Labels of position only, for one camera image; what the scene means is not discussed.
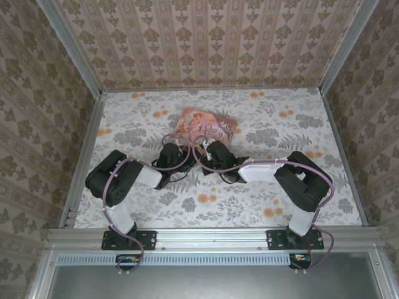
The grey sheet metal panel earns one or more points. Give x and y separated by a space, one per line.
202 283

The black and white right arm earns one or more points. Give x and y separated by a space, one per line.
299 187

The aluminium table side rail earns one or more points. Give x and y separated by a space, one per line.
85 155
346 155

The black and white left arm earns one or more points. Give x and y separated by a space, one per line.
124 174

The aluminium front frame rail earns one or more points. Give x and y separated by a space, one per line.
212 238

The pink fairy picture book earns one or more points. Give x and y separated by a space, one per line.
199 124

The aluminium frame corner post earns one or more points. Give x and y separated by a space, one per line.
74 46
344 46

